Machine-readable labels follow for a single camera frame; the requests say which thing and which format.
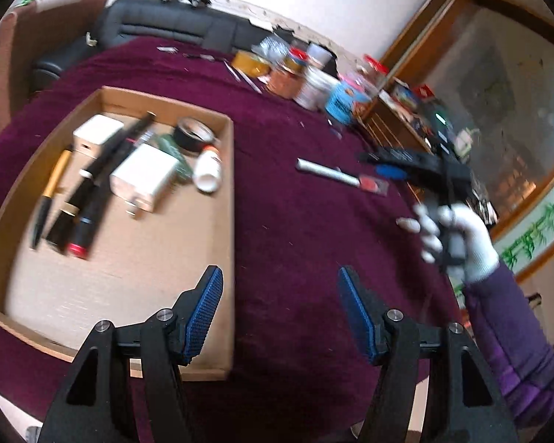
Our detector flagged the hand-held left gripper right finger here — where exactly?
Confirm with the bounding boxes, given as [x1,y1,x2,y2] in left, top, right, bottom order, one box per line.
[337,265,520,443]

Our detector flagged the maroon tablecloth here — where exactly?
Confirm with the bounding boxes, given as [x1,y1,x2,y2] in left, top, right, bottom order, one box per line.
[0,37,467,443]

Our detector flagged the large white charger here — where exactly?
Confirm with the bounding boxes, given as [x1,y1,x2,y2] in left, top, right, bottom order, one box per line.
[110,143,178,215]

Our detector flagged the brown chair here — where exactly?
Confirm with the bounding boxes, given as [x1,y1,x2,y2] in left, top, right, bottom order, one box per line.
[0,0,109,125]

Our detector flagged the cardboard box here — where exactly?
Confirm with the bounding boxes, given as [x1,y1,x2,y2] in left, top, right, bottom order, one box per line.
[0,85,235,381]

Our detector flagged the green packet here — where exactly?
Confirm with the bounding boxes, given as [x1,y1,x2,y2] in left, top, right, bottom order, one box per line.
[153,133,195,185]

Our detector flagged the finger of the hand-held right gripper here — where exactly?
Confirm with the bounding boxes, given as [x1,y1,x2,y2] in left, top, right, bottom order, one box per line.
[374,164,411,181]
[358,148,418,164]

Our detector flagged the black and gold lipstick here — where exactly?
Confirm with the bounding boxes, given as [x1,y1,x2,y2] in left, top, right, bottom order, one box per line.
[45,168,98,252]

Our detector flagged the black tape roll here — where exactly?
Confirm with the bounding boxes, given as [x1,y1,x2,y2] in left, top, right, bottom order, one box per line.
[173,117,217,155]

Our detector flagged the grey lid jar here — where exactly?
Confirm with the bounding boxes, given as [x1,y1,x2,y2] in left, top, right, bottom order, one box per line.
[307,41,334,70]

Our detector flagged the clear jar with red lid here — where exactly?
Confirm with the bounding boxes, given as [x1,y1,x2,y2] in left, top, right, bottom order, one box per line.
[360,54,391,84]

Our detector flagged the white jar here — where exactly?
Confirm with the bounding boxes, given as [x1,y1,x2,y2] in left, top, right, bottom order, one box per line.
[295,67,338,111]

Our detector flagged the colourful box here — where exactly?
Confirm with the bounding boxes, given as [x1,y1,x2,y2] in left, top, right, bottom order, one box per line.
[390,80,437,109]

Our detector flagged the blue label jar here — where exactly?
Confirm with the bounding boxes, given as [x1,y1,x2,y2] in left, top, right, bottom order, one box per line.
[325,74,375,125]

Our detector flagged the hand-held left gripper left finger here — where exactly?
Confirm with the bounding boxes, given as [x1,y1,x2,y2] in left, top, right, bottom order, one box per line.
[39,265,225,443]

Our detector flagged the person's right forearm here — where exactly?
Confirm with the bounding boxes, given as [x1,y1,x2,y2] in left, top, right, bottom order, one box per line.
[462,258,554,425]

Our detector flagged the person's right hand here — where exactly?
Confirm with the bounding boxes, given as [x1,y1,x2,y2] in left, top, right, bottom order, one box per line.
[397,205,499,284]

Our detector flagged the orange contents jar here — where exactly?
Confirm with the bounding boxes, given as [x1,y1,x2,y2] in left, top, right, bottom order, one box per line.
[268,48,306,99]

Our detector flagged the crumpled foil wrapper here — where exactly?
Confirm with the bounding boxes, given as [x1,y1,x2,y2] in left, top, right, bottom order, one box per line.
[252,34,289,61]

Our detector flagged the black marker with red caps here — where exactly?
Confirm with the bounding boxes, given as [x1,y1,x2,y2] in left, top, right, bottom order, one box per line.
[67,127,134,259]

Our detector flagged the clear case with red contents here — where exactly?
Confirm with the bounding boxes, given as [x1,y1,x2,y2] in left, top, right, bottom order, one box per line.
[355,173,389,195]

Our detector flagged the black and yellow pen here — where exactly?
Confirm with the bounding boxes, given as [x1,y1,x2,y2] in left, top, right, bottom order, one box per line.
[31,145,75,251]

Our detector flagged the black sofa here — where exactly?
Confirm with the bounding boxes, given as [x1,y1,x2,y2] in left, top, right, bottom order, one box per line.
[32,0,278,93]

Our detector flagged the small white charger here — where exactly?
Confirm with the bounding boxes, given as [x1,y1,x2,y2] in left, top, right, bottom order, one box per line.
[72,115,124,160]

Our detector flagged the white glue bottle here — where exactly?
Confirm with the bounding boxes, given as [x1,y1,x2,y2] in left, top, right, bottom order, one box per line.
[194,144,222,193]

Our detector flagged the metal tweezers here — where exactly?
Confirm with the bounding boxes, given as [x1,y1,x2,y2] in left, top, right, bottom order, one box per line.
[237,71,265,96]
[222,60,254,87]

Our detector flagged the black grey-tipped pen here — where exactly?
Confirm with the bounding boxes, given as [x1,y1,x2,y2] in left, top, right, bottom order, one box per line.
[81,113,157,181]

